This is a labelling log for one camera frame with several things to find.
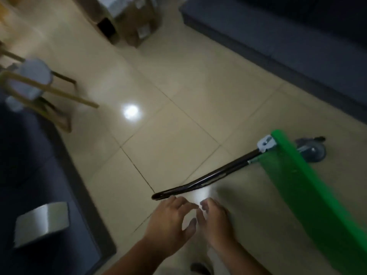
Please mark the person's right hand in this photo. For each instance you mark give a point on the person's right hand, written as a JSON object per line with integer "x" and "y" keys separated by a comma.
{"x": 216, "y": 223}

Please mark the person's left hand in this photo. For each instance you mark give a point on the person's left hand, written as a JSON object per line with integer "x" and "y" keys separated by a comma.
{"x": 166, "y": 226}

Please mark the green platform trolley deck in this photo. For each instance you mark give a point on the green platform trolley deck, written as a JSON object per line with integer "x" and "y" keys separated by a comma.
{"x": 301, "y": 183}

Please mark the grey caster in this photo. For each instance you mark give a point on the grey caster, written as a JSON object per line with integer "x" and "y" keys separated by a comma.
{"x": 312, "y": 150}

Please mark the person's dark shoe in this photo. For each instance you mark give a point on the person's dark shoe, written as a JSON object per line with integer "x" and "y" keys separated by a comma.
{"x": 200, "y": 269}

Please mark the white box on shelf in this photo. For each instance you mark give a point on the white box on shelf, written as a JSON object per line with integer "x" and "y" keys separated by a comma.
{"x": 41, "y": 223}

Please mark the wooden stool legs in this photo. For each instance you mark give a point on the wooden stool legs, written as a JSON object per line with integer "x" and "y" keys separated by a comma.
{"x": 34, "y": 85}

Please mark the open cardboard box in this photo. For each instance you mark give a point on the open cardboard box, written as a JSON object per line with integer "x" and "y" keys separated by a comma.
{"x": 129, "y": 17}

